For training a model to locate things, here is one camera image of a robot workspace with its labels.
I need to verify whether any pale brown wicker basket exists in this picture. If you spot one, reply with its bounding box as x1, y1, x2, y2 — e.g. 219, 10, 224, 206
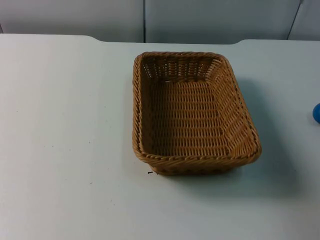
131, 51, 263, 176

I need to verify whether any blue ball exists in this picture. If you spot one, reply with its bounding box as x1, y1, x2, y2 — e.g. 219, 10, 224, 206
312, 102, 320, 124

